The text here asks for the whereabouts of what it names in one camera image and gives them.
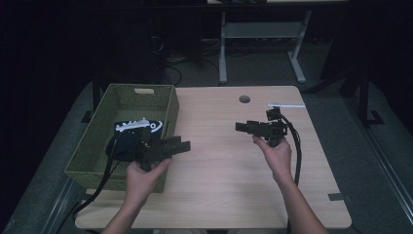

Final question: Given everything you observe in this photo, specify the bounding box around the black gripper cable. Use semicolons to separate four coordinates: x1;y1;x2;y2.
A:
56;130;131;234
276;111;303;187

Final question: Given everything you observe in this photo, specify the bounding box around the bundle of floor cables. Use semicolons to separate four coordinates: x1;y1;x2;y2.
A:
160;35;222;86

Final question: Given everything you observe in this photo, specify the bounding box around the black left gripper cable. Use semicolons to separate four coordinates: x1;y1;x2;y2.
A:
56;130;131;234

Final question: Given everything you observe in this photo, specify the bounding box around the metal floor rail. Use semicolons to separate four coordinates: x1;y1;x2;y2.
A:
344;96;413;227
40;176;79;234

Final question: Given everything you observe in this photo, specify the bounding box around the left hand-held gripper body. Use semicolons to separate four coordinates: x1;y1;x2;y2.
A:
115;118;173;173

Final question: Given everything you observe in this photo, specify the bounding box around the person's left hand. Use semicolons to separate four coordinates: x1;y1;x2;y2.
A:
125;158;173;209

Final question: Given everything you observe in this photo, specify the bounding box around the green woven basket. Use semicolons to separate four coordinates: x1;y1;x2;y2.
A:
63;83;180;193

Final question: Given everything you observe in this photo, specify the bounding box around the white metal desk frame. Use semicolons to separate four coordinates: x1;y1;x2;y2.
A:
218;9;313;86

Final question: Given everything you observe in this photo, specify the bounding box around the dark blue knit garment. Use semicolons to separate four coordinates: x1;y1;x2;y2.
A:
105;118;166;163

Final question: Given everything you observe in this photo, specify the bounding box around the grey tape strip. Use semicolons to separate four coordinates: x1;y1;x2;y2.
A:
327;192;352;203

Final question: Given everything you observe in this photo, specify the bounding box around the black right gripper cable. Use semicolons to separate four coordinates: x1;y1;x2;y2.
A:
276;111;303;187

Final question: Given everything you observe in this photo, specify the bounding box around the black metal stand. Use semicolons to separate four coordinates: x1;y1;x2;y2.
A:
357;67;386;128

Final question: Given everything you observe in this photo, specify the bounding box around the person's right hand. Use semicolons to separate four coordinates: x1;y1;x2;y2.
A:
252;135;293;185

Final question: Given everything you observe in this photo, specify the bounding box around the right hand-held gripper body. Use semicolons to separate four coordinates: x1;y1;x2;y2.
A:
246;102;307;148

